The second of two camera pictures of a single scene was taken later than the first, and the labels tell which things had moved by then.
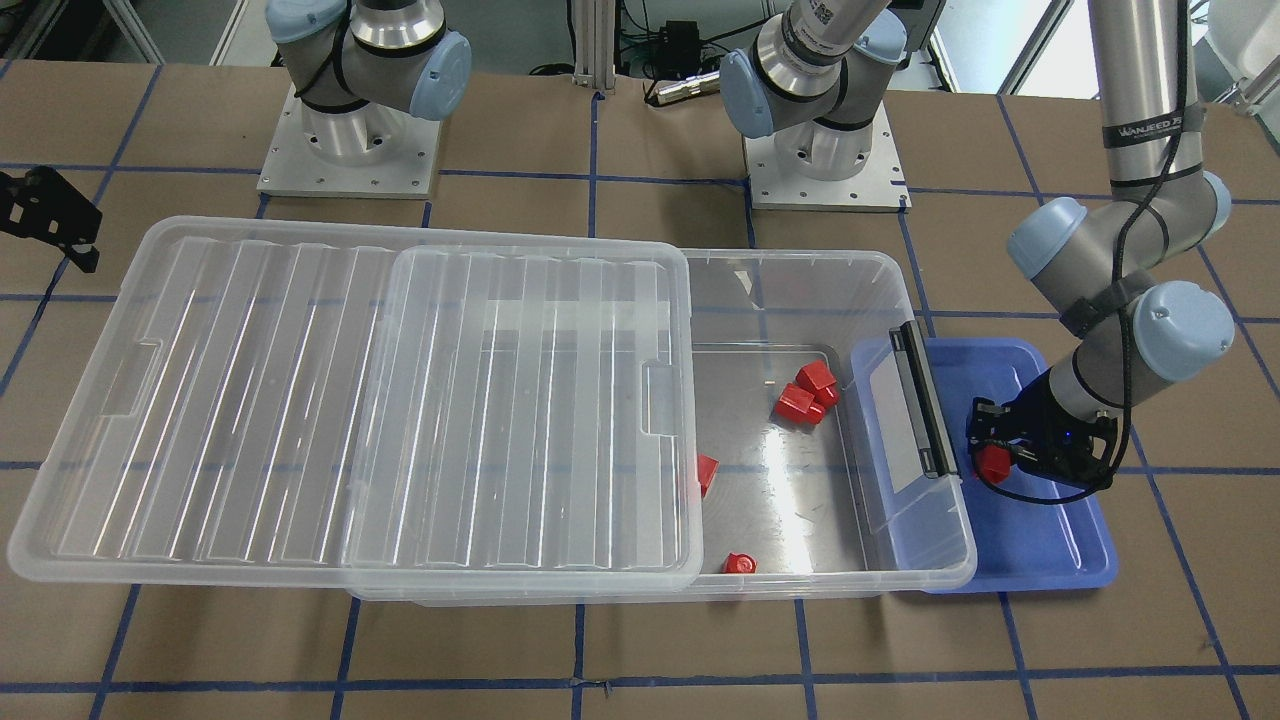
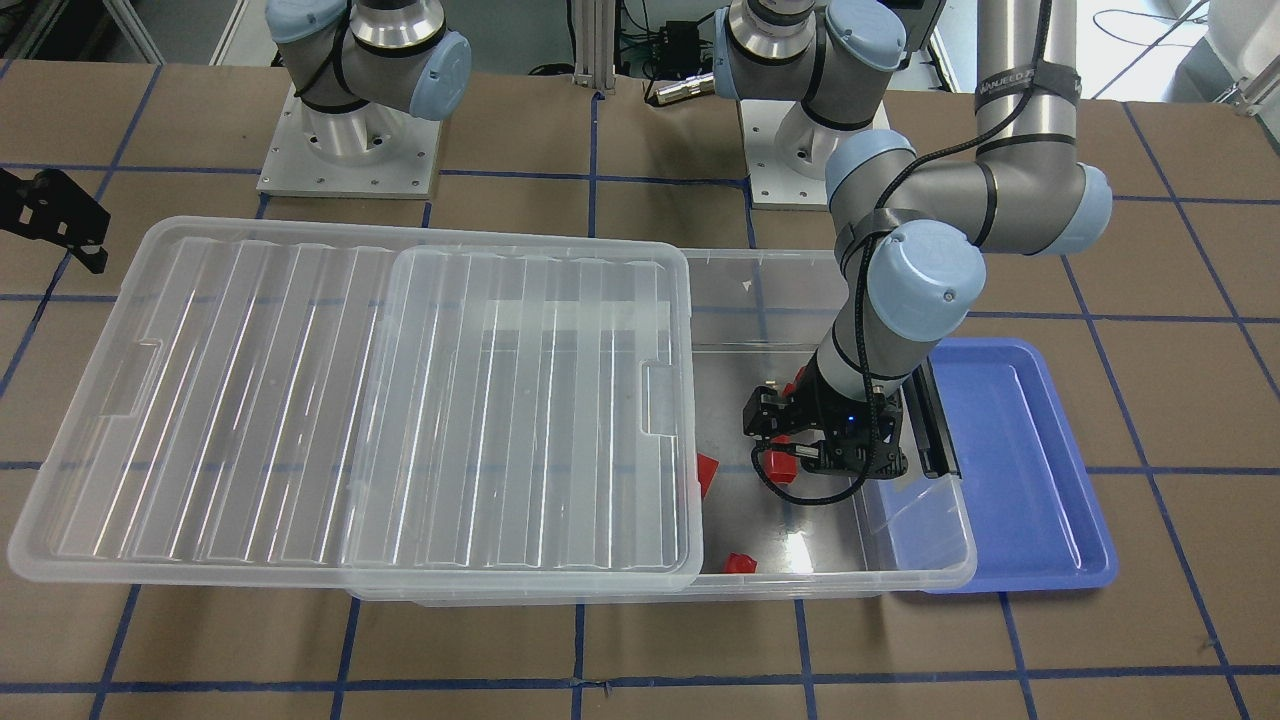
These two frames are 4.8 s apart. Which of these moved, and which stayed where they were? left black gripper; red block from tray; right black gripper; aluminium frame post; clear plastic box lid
Moved: red block from tray; left black gripper
Stayed: aluminium frame post; right black gripper; clear plastic box lid
